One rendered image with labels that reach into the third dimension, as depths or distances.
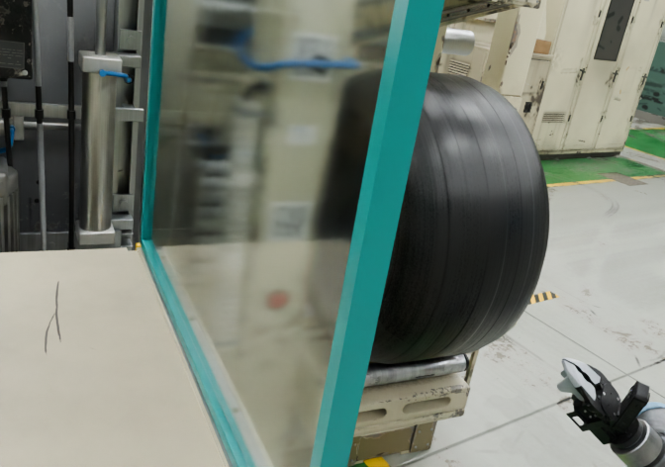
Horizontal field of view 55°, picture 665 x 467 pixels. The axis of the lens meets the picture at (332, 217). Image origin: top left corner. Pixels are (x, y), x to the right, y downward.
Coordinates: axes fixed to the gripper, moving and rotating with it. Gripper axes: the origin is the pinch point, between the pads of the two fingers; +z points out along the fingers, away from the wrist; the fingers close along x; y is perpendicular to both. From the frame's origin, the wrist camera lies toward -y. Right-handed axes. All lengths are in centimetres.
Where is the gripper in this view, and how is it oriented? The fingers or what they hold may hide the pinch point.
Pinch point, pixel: (570, 362)
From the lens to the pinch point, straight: 138.1
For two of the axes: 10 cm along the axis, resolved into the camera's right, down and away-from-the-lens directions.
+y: -5.4, 4.4, 7.2
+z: -7.0, -7.1, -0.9
